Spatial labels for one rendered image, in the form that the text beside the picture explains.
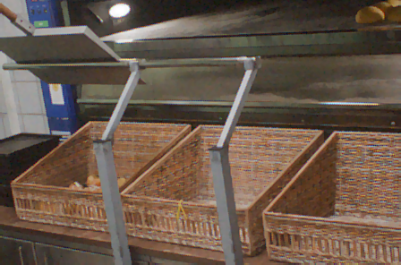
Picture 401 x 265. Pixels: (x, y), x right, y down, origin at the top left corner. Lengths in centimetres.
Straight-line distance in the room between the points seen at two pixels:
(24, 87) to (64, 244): 103
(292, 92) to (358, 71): 26
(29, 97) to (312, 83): 152
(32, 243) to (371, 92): 139
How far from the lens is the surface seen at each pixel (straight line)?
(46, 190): 320
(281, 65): 300
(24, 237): 333
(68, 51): 306
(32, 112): 395
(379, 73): 280
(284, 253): 255
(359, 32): 279
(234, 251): 253
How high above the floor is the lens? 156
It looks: 12 degrees down
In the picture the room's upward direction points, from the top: 8 degrees counter-clockwise
